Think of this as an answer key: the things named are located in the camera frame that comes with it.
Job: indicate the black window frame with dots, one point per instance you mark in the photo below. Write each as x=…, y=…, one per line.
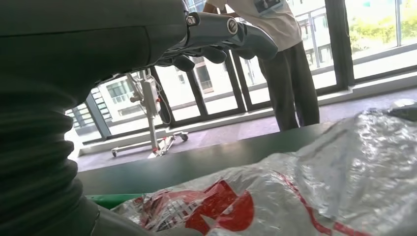
x=338, y=42

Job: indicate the person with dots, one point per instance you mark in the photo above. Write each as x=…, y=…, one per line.
x=286, y=81

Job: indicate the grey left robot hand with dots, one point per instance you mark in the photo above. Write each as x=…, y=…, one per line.
x=81, y=39

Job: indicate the white wheeled lift stand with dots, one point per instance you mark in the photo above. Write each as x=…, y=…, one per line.
x=151, y=97

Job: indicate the green plastic crate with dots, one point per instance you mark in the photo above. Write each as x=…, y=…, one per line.
x=110, y=199

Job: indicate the grey plastic mailer package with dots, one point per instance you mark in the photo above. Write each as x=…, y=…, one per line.
x=325, y=182

